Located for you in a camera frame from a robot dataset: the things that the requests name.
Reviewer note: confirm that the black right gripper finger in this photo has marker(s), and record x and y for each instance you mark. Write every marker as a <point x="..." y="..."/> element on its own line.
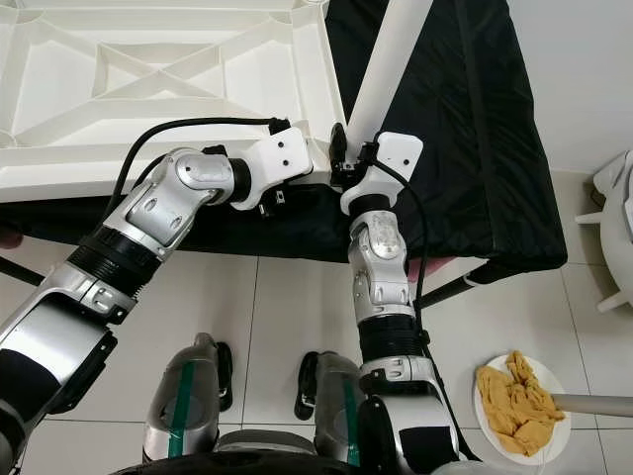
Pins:
<point x="339" y="153"/>

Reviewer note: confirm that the white plastic table leg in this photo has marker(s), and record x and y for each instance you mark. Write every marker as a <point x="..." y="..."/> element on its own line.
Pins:
<point x="386" y="59"/>

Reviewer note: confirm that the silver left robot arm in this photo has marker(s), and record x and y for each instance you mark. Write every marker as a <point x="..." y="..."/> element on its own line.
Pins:
<point x="99" y="287"/>

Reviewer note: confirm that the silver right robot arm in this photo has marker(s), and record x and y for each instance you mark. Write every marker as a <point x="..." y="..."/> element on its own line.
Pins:
<point x="386" y="287"/>

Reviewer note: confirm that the black cloth table cover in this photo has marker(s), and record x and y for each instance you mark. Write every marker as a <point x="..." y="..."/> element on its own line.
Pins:
<point x="495" y="178"/>

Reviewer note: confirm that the silver right robot leg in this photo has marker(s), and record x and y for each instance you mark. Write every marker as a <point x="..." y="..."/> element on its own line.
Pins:
<point x="336" y="416"/>

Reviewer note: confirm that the silver robot leg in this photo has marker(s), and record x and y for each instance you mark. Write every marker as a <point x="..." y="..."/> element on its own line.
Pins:
<point x="336" y="416"/>
<point x="173" y="421"/>

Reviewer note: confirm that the silver left robot leg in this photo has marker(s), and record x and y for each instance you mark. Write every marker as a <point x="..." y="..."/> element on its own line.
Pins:
<point x="173" y="421"/>

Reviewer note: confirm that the white plastic chair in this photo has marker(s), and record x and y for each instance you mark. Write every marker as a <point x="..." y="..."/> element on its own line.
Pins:
<point x="615" y="228"/>

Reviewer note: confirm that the black robot waist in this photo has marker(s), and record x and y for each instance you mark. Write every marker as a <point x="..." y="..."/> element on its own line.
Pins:
<point x="257" y="468"/>

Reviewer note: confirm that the white round plate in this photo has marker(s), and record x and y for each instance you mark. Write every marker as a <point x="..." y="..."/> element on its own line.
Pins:
<point x="564" y="430"/>

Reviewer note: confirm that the grey pole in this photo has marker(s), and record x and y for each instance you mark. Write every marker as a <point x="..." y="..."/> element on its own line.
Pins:
<point x="593" y="404"/>

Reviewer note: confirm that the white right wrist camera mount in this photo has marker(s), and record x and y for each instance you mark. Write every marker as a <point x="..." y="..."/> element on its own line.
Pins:
<point x="391" y="163"/>

